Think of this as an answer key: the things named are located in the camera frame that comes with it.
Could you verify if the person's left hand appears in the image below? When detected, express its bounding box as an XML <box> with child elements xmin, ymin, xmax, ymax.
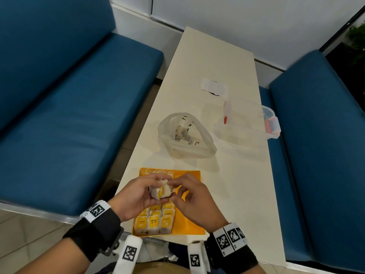
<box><xmin>108</xmin><ymin>173</ymin><xmax>173</xmax><ymax>223</ymax></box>

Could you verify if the person's right hand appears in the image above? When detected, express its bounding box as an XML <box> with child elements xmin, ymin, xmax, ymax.
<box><xmin>167</xmin><ymin>173</ymin><xmax>229</xmax><ymax>233</ymax></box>

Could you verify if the yellow tray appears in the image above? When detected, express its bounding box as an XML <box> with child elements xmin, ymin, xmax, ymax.
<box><xmin>132</xmin><ymin>167</ymin><xmax>206</xmax><ymax>237</ymax></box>

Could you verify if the bunch of tea bags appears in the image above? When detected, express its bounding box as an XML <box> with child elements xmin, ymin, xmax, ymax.
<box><xmin>149</xmin><ymin>179</ymin><xmax>175</xmax><ymax>200</ymax></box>

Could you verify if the row of tea bags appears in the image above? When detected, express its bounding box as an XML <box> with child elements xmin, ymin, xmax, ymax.
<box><xmin>134</xmin><ymin>168</ymin><xmax>176</xmax><ymax>236</ymax></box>

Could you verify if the clear plastic bag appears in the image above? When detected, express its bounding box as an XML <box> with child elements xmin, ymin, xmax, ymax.
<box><xmin>157</xmin><ymin>112</ymin><xmax>218</xmax><ymax>159</ymax></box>

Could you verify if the clear box with red latches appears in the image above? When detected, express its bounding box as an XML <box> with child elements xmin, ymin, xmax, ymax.
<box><xmin>214</xmin><ymin>97</ymin><xmax>281</xmax><ymax>149</ymax></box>

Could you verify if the person's right forearm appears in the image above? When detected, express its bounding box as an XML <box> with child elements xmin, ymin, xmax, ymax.
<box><xmin>205</xmin><ymin>239</ymin><xmax>267</xmax><ymax>274</ymax></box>

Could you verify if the person's left forearm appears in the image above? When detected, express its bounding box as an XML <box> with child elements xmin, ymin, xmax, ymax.
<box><xmin>14</xmin><ymin>209</ymin><xmax>125</xmax><ymax>274</ymax></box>

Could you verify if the person's beige shirt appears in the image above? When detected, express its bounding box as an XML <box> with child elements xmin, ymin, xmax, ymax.
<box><xmin>134</xmin><ymin>262</ymin><xmax>192</xmax><ymax>274</ymax></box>

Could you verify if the white marker wristband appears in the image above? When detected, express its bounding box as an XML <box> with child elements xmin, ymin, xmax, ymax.
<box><xmin>80</xmin><ymin>200</ymin><xmax>112</xmax><ymax>223</ymax></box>
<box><xmin>213</xmin><ymin>222</ymin><xmax>248</xmax><ymax>257</ymax></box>

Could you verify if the blue sofa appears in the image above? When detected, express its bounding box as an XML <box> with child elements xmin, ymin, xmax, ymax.
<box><xmin>259</xmin><ymin>50</ymin><xmax>365</xmax><ymax>273</ymax></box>
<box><xmin>0</xmin><ymin>0</ymin><xmax>165</xmax><ymax>217</ymax></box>

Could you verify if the white paper patch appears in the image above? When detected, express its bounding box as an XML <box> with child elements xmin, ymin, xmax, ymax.
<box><xmin>200</xmin><ymin>78</ymin><xmax>229</xmax><ymax>97</ymax></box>

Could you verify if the black metal pole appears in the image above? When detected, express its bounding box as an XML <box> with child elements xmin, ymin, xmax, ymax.
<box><xmin>319</xmin><ymin>5</ymin><xmax>365</xmax><ymax>52</ymax></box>

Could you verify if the green leafy plant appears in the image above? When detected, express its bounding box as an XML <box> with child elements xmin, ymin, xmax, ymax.
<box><xmin>346</xmin><ymin>22</ymin><xmax>365</xmax><ymax>52</ymax></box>

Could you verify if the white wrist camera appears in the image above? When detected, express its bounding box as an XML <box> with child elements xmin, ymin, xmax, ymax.
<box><xmin>113</xmin><ymin>235</ymin><xmax>143</xmax><ymax>274</ymax></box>
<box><xmin>187</xmin><ymin>240</ymin><xmax>210</xmax><ymax>274</ymax></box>

